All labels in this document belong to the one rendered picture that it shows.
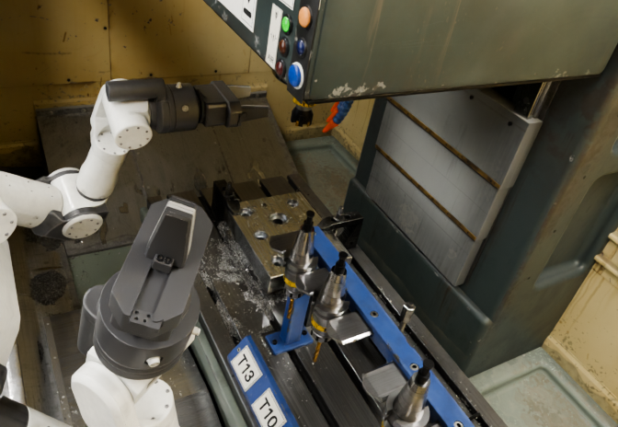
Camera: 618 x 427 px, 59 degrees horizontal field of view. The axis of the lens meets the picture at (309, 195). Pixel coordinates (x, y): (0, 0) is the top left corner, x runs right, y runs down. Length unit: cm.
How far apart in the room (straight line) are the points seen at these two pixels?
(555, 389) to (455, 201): 72
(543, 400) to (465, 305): 43
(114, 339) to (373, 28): 49
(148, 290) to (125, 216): 151
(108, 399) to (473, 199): 106
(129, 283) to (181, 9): 173
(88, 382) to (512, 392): 144
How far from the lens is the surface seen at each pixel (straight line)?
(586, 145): 127
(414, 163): 157
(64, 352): 152
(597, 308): 180
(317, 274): 99
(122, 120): 99
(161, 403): 69
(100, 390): 58
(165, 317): 43
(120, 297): 43
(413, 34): 80
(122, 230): 193
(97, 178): 112
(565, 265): 171
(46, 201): 114
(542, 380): 192
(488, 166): 137
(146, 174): 204
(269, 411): 114
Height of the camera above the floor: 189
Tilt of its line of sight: 35 degrees down
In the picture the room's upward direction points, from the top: 12 degrees clockwise
